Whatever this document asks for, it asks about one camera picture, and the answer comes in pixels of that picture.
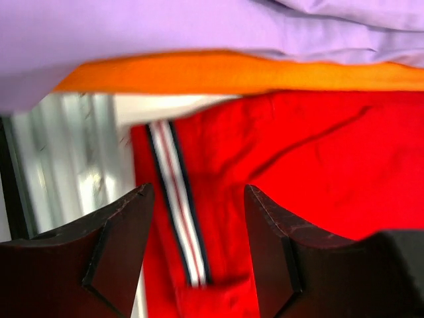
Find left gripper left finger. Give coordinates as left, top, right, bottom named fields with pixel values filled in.
left=1, top=184, right=154, bottom=317

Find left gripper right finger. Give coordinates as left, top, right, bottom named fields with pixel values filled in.
left=244, top=185, right=423, bottom=317

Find red trousers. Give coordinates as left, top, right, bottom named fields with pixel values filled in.
left=131, top=91, right=423, bottom=317

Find folded orange trousers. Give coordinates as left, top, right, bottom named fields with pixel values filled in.
left=54, top=51, right=423, bottom=95

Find folded purple trousers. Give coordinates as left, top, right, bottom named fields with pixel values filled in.
left=1, top=1, right=423, bottom=114

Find aluminium frame rail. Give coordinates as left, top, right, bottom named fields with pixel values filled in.
left=1, top=93, right=134, bottom=239

